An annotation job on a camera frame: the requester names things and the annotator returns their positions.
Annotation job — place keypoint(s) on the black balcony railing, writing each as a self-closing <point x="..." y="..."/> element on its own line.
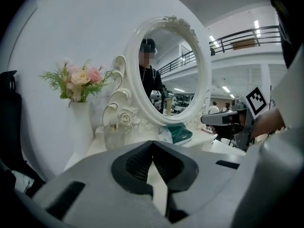
<point x="247" y="40"/>

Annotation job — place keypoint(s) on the green packet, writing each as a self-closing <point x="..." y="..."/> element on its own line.
<point x="179" y="133"/>

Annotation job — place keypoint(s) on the clear glass jar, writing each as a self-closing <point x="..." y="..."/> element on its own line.
<point x="114" y="136"/>

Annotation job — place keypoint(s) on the pink flower bouquet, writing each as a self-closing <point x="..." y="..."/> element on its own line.
<point x="80" y="79"/>

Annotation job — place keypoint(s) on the black office chair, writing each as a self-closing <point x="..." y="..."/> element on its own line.
<point x="12" y="132"/>

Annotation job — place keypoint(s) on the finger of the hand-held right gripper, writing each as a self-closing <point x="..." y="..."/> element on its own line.
<point x="213" y="118"/>
<point x="224" y="133"/>

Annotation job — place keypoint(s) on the white striped garment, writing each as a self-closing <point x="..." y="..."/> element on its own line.
<point x="289" y="96"/>

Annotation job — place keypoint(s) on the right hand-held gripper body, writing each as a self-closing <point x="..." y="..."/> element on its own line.
<point x="249" y="125"/>

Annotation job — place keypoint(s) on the white dressing table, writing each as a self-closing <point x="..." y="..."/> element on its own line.
<point x="99" y="151"/>

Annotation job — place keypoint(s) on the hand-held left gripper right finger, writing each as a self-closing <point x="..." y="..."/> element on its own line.
<point x="202" y="182"/>

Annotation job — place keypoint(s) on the oval white-framed mirror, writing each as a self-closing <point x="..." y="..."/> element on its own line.
<point x="166" y="79"/>

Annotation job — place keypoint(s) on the person's right forearm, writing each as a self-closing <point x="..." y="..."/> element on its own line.
<point x="268" y="123"/>

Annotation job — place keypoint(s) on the white vase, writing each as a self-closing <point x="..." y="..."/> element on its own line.
<point x="82" y="127"/>

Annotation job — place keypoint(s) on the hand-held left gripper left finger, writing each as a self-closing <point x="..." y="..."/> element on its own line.
<point x="95" y="189"/>

